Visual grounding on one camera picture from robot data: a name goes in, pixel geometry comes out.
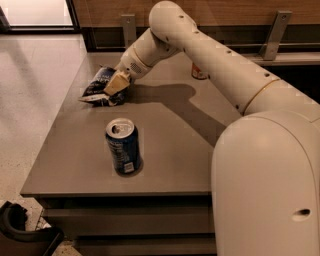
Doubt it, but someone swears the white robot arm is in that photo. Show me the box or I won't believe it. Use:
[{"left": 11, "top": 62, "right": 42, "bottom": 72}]
[{"left": 105, "top": 1, "right": 320, "bottom": 256}]

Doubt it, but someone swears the orange soda can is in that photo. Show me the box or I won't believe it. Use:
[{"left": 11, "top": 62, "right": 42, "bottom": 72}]
[{"left": 191, "top": 64, "right": 208, "bottom": 80}]

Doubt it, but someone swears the grey drawer cabinet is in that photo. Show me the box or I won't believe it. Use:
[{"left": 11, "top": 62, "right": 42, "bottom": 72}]
[{"left": 21, "top": 53, "right": 239, "bottom": 256}]

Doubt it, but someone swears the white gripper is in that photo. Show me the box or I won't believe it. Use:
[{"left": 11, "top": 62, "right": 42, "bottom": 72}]
[{"left": 104, "top": 49, "right": 151, "bottom": 96}]

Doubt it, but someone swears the left metal wall bracket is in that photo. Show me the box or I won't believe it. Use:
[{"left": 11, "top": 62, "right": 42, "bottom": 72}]
[{"left": 121, "top": 14, "right": 137, "bottom": 48}]

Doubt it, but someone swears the metal wall bracket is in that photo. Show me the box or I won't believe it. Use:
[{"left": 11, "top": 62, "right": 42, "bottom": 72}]
[
  {"left": 259, "top": 10, "right": 292, "bottom": 61},
  {"left": 121, "top": 14, "right": 137, "bottom": 48}
]

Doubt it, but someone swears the blue chip bag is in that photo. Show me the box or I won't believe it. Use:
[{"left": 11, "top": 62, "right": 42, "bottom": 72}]
[{"left": 79, "top": 67, "right": 127, "bottom": 107}]

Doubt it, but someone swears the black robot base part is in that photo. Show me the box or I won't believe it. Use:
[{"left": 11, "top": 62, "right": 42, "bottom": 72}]
[{"left": 0, "top": 201, "right": 64, "bottom": 256}]

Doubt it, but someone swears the right metal wall bracket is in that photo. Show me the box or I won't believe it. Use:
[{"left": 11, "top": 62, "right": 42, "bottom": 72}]
[{"left": 259, "top": 10, "right": 292, "bottom": 61}]

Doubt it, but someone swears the grey side counter ledge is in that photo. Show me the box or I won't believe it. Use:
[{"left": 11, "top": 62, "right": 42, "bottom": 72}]
[{"left": 245, "top": 52, "right": 320, "bottom": 66}]

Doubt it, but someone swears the blue soda can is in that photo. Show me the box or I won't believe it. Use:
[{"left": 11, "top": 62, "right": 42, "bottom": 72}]
[{"left": 105, "top": 118, "right": 142, "bottom": 175}]

